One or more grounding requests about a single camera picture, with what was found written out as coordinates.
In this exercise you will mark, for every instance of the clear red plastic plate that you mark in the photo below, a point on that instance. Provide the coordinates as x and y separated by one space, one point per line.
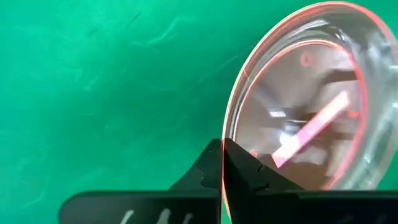
311 77

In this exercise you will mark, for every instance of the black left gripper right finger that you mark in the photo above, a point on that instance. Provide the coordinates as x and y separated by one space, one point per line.
264 205

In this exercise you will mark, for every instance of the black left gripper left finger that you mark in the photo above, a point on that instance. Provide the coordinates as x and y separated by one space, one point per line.
186 208

